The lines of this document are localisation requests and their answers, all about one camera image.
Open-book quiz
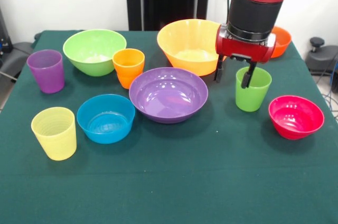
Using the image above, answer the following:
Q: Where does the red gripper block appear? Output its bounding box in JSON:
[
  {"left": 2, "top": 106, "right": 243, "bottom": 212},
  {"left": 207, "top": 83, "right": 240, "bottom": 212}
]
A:
[{"left": 213, "top": 23, "right": 277, "bottom": 89}]

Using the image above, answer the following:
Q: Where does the green cup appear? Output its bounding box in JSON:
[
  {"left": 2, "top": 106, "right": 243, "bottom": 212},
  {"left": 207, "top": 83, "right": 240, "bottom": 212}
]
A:
[{"left": 235, "top": 66, "right": 273, "bottom": 113}]

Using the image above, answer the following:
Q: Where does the green bowl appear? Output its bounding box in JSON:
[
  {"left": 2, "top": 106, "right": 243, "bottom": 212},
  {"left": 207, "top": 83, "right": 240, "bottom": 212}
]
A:
[{"left": 62, "top": 29, "right": 127, "bottom": 77}]

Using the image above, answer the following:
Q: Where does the purple bowl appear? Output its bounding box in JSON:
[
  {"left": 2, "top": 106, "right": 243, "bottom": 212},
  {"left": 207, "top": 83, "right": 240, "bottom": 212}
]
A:
[{"left": 128, "top": 67, "right": 209, "bottom": 124}]

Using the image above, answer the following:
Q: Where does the orange cup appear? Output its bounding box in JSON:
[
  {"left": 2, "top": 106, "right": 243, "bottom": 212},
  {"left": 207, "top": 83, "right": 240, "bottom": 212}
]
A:
[{"left": 112, "top": 48, "right": 146, "bottom": 90}]

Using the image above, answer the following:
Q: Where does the purple cup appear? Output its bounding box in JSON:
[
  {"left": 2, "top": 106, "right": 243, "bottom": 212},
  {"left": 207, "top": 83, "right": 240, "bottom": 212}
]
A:
[{"left": 26, "top": 49, "right": 65, "bottom": 95}]

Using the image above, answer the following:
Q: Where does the red-orange bowl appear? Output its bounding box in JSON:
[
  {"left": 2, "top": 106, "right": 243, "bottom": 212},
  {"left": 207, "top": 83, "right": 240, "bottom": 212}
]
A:
[{"left": 270, "top": 25, "right": 293, "bottom": 59}]

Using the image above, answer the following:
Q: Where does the pink bowl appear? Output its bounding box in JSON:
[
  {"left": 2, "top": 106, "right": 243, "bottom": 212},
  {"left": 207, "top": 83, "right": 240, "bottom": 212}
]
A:
[{"left": 268, "top": 95, "right": 325, "bottom": 141}]

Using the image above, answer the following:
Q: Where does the dark grey stand base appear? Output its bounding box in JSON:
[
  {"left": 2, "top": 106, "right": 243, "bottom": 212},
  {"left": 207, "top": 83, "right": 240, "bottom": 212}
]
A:
[
  {"left": 305, "top": 36, "right": 338, "bottom": 76},
  {"left": 0, "top": 41, "right": 36, "bottom": 82}
]

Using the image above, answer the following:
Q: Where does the dark green tablecloth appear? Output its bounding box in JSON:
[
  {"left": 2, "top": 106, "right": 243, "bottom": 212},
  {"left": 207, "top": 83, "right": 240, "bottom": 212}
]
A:
[{"left": 0, "top": 30, "right": 338, "bottom": 224}]

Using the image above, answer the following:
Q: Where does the yellow cup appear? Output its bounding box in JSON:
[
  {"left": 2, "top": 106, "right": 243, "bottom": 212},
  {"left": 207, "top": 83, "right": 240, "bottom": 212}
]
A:
[{"left": 31, "top": 106, "right": 78, "bottom": 161}]

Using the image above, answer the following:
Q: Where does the black electronic device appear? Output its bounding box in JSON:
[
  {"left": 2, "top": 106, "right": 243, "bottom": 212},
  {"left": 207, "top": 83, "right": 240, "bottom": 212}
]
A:
[{"left": 0, "top": 7, "right": 13, "bottom": 60}]

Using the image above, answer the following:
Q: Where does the large yellow-orange bowl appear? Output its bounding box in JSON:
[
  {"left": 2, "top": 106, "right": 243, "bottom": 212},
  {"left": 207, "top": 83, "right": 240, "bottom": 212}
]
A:
[{"left": 156, "top": 18, "right": 225, "bottom": 77}]

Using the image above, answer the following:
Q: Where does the blue bowl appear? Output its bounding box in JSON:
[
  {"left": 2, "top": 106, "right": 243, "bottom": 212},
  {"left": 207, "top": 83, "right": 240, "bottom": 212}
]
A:
[{"left": 76, "top": 94, "right": 136, "bottom": 145}]

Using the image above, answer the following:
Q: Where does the blue cable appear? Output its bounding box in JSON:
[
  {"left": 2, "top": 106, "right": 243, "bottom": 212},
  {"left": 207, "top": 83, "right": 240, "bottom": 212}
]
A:
[{"left": 323, "top": 59, "right": 338, "bottom": 119}]

